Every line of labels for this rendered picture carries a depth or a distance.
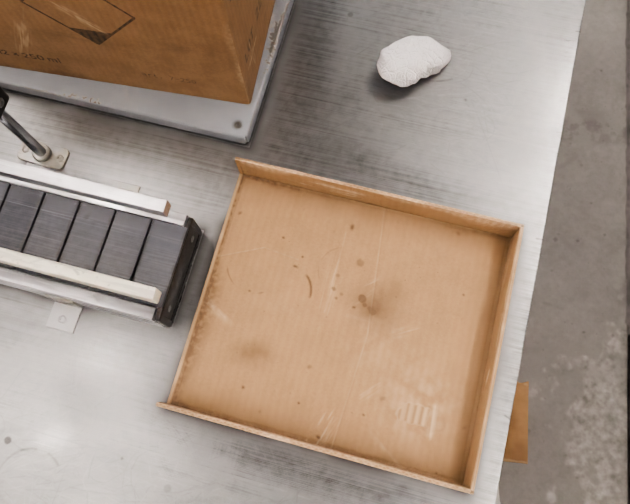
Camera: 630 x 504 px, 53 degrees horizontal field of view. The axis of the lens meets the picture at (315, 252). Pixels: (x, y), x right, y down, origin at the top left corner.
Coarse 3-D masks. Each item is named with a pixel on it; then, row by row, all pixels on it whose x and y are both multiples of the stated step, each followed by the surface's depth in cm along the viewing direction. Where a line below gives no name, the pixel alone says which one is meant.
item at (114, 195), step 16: (0, 160) 57; (16, 176) 56; (32, 176) 56; (48, 176) 56; (64, 176) 56; (80, 192) 56; (96, 192) 56; (112, 192) 55; (128, 192) 55; (144, 208) 55; (160, 208) 55
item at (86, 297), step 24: (48, 192) 65; (144, 216) 64; (168, 216) 64; (192, 240) 65; (24, 288) 65; (48, 288) 62; (72, 288) 62; (120, 312) 62; (144, 312) 61; (168, 312) 64
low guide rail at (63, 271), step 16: (0, 256) 59; (16, 256) 59; (32, 256) 59; (48, 272) 59; (64, 272) 59; (80, 272) 58; (96, 272) 59; (112, 288) 58; (128, 288) 58; (144, 288) 58
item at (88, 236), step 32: (0, 192) 65; (32, 192) 65; (0, 224) 64; (32, 224) 64; (64, 224) 64; (96, 224) 63; (128, 224) 63; (160, 224) 63; (64, 256) 63; (96, 256) 63; (128, 256) 62; (160, 256) 62; (96, 288) 62; (160, 288) 61
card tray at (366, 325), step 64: (256, 192) 69; (320, 192) 68; (384, 192) 64; (256, 256) 67; (320, 256) 67; (384, 256) 66; (448, 256) 66; (512, 256) 63; (256, 320) 65; (320, 320) 65; (384, 320) 65; (448, 320) 64; (192, 384) 63; (256, 384) 63; (320, 384) 63; (384, 384) 63; (448, 384) 63; (320, 448) 58; (384, 448) 61; (448, 448) 61
